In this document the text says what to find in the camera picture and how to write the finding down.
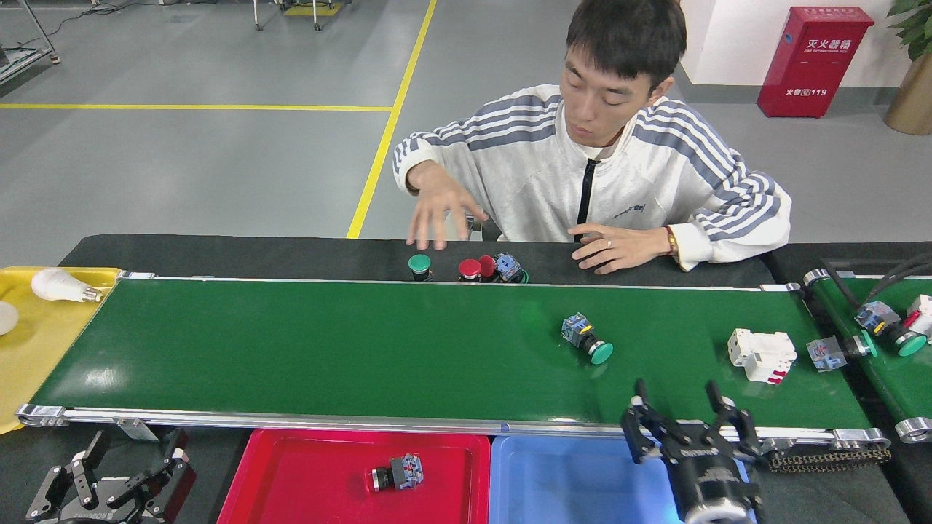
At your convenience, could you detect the black drive chain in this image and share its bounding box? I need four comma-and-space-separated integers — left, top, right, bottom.
768, 448, 893, 474

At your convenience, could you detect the grey metal rack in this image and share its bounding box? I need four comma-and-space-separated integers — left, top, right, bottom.
0, 0, 60, 84

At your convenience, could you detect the person's right hand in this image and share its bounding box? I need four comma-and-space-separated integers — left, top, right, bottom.
406, 162, 490, 252

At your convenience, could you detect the blue plastic tray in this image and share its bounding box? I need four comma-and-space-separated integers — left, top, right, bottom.
489, 434, 758, 524

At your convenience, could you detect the short green belt conveyor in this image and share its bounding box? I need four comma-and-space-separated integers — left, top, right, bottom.
803, 268, 932, 443

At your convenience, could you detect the person's left hand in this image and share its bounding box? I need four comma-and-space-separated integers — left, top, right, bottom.
570, 222, 671, 276

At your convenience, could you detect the yellow plastic tray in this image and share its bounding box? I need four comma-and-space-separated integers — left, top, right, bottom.
0, 266, 123, 435

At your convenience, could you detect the thick black hose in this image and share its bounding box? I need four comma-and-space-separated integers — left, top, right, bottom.
859, 252, 932, 310

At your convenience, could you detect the long green belt conveyor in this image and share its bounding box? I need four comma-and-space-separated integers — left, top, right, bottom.
15, 271, 893, 452

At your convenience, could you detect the red fire extinguisher cabinet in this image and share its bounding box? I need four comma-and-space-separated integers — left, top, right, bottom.
757, 6, 874, 119

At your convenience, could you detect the bronze plant pot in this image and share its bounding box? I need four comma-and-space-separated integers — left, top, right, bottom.
883, 49, 932, 137

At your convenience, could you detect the black push button switch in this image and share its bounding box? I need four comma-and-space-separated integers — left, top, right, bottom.
365, 453, 425, 493

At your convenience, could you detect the person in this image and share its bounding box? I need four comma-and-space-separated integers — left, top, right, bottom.
393, 0, 793, 276

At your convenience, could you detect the red plastic tray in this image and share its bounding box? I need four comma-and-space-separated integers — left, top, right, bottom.
217, 428, 492, 524

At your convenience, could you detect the thin black cable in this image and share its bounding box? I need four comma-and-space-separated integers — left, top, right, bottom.
821, 271, 864, 310

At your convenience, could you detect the green leafy plant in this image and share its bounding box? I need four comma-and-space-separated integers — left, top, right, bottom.
887, 0, 932, 65

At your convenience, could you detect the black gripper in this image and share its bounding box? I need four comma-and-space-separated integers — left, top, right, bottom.
25, 429, 197, 524
621, 378, 762, 519

